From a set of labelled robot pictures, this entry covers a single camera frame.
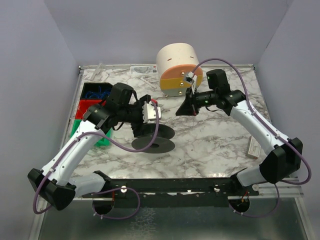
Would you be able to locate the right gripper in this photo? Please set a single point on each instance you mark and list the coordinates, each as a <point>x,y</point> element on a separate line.
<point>192,102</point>

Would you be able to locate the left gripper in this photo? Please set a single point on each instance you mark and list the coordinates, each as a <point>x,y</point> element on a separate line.
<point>137,125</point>

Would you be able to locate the black cable spool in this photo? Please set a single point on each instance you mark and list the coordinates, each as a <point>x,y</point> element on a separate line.
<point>162,143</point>

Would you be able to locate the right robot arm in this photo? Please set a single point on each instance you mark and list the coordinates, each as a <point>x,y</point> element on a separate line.
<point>281,151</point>

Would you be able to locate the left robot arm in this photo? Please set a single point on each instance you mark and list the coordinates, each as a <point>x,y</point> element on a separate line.
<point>54,181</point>

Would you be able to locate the white plastic stick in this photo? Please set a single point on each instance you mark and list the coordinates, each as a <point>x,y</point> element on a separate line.
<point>148,83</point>

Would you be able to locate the green storage bin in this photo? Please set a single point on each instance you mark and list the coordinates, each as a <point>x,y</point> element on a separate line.
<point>101,143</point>

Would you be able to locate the white flat packet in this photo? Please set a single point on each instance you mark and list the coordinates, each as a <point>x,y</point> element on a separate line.
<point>143,70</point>

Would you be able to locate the cream cylindrical drawer cabinet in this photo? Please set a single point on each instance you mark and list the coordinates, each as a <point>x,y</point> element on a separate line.
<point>173,62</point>

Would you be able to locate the red storage bin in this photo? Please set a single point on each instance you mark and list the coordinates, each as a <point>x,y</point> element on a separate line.
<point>83,106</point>

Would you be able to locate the clear plastic strip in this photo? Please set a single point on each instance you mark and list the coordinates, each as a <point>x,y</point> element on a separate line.
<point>98,69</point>

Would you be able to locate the small white cardboard box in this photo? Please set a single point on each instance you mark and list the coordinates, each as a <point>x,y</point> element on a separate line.
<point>253,149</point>

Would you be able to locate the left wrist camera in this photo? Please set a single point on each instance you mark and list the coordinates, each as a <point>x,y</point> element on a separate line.
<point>148,112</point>

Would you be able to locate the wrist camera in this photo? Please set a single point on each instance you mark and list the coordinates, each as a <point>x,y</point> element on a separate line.
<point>148,112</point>
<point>191,78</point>

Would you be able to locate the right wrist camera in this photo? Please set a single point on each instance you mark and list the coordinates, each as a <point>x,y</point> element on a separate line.
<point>191,78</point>

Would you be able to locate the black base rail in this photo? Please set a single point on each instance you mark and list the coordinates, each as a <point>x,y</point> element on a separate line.
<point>173,192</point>

